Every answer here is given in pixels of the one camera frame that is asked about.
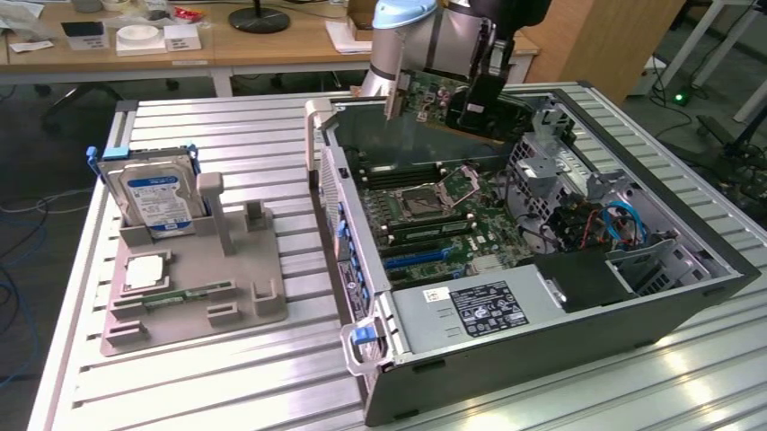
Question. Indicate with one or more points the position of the red packet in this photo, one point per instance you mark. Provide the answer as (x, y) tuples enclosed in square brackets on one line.
[(189, 15)]

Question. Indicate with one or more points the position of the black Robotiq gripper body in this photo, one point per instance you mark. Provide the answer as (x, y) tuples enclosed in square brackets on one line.
[(510, 18)]

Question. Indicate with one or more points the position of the green motherboard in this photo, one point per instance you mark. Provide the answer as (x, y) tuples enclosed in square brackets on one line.
[(480, 242)]

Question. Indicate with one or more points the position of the wooden desk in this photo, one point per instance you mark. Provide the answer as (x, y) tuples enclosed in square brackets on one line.
[(270, 49)]

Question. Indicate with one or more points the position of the silver CPU chip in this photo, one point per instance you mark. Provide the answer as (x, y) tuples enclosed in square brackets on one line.
[(148, 271)]

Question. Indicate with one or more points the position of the open black PC case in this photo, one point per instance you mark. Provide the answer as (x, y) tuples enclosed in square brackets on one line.
[(540, 359)]

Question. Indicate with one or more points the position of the black round lamp base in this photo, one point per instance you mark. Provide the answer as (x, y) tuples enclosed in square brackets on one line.
[(258, 20)]

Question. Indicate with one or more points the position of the wooden cabinet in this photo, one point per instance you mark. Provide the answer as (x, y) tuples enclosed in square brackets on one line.
[(600, 45)]

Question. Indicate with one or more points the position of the green graphics card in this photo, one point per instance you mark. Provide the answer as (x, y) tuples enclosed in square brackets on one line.
[(432, 94)]

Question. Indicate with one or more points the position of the small plain white box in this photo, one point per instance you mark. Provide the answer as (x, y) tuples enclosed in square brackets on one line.
[(181, 38)]

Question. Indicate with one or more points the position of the grey printed parts rack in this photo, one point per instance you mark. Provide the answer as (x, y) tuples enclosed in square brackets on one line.
[(193, 269)]

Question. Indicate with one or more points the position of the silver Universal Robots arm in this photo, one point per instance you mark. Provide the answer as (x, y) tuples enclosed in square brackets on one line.
[(408, 54)]

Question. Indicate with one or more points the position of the black expansion slot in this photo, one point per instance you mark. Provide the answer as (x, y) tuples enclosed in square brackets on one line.
[(410, 249)]

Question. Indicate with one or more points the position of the white paper note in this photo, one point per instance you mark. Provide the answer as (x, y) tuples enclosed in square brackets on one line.
[(30, 46)]

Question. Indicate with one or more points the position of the hard disk with blue caddy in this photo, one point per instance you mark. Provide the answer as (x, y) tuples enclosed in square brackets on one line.
[(157, 197)]

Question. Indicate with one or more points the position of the black plastic shroud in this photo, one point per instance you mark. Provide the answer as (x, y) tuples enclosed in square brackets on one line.
[(582, 278)]

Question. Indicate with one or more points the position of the white box with black top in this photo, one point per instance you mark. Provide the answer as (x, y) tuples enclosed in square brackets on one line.
[(87, 42)]

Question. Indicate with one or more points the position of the perforated metal disk bay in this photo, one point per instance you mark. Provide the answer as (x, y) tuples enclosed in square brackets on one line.
[(540, 179)]

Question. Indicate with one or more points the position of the CPU socket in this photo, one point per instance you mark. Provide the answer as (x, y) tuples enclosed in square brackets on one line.
[(422, 199)]

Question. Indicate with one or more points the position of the brown cardboard box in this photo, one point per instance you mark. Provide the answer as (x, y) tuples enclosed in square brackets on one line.
[(360, 9)]

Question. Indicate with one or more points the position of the black office chair base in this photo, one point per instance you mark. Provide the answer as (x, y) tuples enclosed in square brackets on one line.
[(78, 96)]

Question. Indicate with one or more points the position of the white paper stack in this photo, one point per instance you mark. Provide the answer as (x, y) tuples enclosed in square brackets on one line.
[(345, 38)]

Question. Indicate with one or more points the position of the white box with round dish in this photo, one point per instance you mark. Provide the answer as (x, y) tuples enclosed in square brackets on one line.
[(141, 45)]

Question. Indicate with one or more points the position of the grey metal drive cage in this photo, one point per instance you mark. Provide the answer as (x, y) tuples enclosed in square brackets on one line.
[(660, 269)]

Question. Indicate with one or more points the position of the green RAM stick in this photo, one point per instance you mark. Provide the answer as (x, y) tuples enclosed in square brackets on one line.
[(181, 295)]

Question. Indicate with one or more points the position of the blue expansion slot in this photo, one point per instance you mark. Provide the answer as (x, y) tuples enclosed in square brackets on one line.
[(414, 259)]

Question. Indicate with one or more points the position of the black-labelled RAM stick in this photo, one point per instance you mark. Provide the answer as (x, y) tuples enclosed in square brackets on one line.
[(432, 230)]

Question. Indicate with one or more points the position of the metal socket cover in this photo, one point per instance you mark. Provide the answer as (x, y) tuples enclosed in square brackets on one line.
[(462, 179)]

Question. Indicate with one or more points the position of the grey power supply unit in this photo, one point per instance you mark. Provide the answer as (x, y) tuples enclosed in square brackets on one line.
[(432, 323)]

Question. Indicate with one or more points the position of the green lit power switch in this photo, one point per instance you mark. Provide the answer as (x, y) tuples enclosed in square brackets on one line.
[(680, 96)]

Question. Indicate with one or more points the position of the white table frame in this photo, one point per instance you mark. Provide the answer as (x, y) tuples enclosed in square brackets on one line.
[(696, 36)]

